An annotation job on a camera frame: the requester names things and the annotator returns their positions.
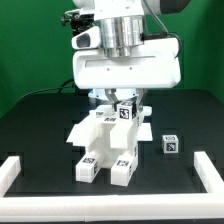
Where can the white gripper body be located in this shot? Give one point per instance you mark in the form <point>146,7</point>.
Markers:
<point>152,65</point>

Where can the black camera on stand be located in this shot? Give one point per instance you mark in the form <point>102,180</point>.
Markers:
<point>77,16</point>

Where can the white chair seat part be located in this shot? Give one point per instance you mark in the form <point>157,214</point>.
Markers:
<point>113,150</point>

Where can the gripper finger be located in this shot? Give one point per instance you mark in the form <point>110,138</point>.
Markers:
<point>140,95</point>
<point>111,96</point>

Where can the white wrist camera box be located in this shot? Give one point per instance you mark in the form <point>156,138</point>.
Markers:
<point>89,39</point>

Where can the white tagged cube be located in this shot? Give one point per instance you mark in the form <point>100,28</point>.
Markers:
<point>126,110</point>
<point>170,144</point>

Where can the white U-shaped fence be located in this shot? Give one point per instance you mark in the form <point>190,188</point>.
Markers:
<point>207,205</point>

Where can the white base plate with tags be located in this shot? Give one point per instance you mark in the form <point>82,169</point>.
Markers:
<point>144,133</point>

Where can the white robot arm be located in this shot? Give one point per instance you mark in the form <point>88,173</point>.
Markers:
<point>117,56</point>

